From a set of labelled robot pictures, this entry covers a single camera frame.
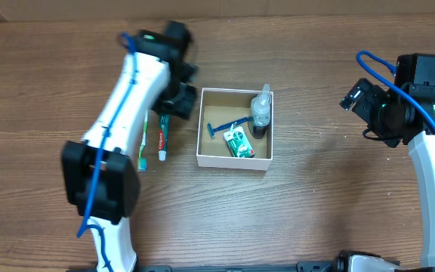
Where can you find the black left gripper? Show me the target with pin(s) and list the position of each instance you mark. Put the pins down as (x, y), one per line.
(182, 97)

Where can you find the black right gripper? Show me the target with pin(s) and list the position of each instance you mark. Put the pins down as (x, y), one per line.
(362, 100)

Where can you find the Colgate toothpaste tube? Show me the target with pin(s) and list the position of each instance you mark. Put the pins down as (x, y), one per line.
(163, 136)

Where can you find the blue disposable razor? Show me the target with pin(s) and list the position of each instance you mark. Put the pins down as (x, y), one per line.
(212, 131)

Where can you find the green white soap packet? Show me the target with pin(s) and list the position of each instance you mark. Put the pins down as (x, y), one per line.
(238, 143)

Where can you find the green white toothbrush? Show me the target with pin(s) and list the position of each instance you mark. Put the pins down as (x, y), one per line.
(141, 161)

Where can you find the clear bottle dark liquid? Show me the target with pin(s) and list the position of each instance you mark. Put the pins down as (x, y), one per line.
(260, 113)

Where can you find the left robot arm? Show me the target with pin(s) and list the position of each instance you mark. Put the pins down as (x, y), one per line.
(98, 172)

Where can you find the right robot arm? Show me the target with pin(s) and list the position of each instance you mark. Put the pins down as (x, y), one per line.
(422, 152)

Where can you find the white cardboard box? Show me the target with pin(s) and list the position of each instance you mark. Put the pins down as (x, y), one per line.
(219, 106)

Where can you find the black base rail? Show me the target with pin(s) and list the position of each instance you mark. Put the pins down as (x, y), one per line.
(301, 266)

